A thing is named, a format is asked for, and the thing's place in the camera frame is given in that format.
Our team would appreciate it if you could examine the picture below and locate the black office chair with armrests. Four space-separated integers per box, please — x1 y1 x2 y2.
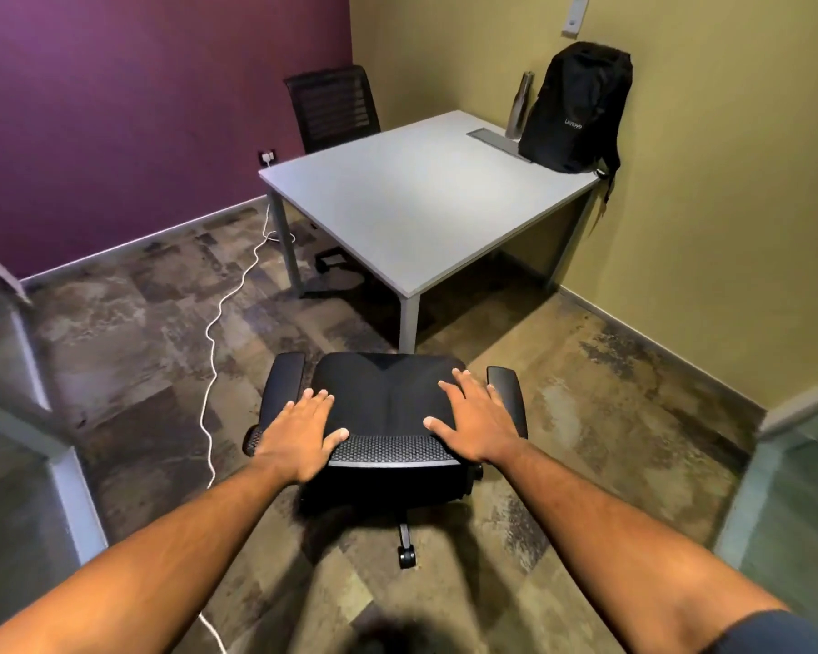
243 352 529 571

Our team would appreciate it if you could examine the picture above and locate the grey-blue shirt sleeve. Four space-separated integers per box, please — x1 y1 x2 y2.
703 609 818 654

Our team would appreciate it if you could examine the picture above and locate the person's right hand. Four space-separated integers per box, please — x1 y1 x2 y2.
423 369 529 466

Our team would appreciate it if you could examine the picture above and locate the steel water bottle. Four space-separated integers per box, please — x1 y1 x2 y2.
505 70 537 141

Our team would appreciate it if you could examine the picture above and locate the grey table cable flap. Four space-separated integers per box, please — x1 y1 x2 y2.
466 128 534 164

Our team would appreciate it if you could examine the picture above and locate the person's right forearm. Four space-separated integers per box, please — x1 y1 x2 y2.
480 441 792 654

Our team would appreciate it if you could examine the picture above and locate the white square table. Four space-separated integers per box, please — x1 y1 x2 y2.
258 110 605 355

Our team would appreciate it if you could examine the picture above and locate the black backpack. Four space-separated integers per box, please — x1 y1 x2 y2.
518 40 634 203

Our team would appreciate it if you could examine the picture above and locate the glass partition with grey frame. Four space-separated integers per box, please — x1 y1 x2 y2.
712 371 818 607

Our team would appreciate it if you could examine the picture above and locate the glass door with white frame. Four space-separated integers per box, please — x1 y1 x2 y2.
0 237 110 607

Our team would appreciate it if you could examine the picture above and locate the person's left forearm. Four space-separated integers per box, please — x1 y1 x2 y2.
0 458 302 654

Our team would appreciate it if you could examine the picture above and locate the white cable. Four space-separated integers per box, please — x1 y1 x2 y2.
197 164 282 654

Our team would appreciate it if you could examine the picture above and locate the black mesh-back office chair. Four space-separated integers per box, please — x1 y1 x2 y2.
284 65 383 276

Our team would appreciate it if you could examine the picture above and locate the white wall switch panel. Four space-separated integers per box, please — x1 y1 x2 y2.
562 0 591 39

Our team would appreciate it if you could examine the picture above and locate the person's left hand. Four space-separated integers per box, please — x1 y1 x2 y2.
252 388 350 486

